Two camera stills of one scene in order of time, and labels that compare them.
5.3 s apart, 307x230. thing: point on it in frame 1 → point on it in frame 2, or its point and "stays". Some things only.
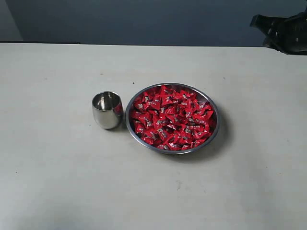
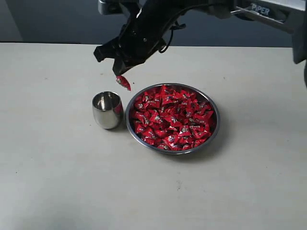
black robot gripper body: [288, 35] → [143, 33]
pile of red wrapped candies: [171, 117] stays
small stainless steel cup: [107, 109] stays
